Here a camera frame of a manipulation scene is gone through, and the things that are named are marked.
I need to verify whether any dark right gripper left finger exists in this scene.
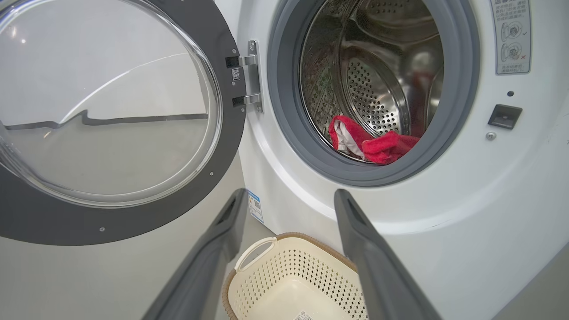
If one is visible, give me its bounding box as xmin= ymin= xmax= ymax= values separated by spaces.
xmin=142 ymin=188 xmax=248 ymax=320

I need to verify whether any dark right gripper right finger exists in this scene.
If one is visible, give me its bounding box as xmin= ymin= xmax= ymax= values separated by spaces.
xmin=334 ymin=189 xmax=441 ymax=320

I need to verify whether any washing machine glass door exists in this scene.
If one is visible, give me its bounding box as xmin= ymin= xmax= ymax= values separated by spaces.
xmin=0 ymin=0 xmax=246 ymax=246

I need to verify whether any red and white garment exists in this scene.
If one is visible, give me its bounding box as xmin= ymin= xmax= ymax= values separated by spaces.
xmin=328 ymin=116 xmax=421 ymax=166

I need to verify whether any white front-load washing machine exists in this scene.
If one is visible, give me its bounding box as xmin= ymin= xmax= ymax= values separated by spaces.
xmin=213 ymin=0 xmax=569 ymax=320

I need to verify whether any cream perforated basket brown rim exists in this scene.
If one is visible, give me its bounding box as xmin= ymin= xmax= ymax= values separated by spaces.
xmin=222 ymin=232 xmax=369 ymax=320

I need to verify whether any grey rubber door gasket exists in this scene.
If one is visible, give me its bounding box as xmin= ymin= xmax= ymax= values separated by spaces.
xmin=267 ymin=0 xmax=481 ymax=188

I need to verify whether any black door latch socket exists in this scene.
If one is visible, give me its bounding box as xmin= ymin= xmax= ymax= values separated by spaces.
xmin=488 ymin=104 xmax=523 ymax=130

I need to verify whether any metal door hinge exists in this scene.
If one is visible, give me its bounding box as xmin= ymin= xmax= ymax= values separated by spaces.
xmin=226 ymin=40 xmax=264 ymax=114

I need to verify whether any stainless steel washing machine drum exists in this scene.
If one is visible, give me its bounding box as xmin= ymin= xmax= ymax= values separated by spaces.
xmin=300 ymin=0 xmax=444 ymax=163

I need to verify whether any blue energy label sticker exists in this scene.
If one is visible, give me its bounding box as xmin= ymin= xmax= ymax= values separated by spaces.
xmin=248 ymin=190 xmax=264 ymax=224

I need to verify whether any grey warning instruction sticker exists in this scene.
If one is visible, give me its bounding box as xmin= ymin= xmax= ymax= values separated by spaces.
xmin=490 ymin=0 xmax=532 ymax=75

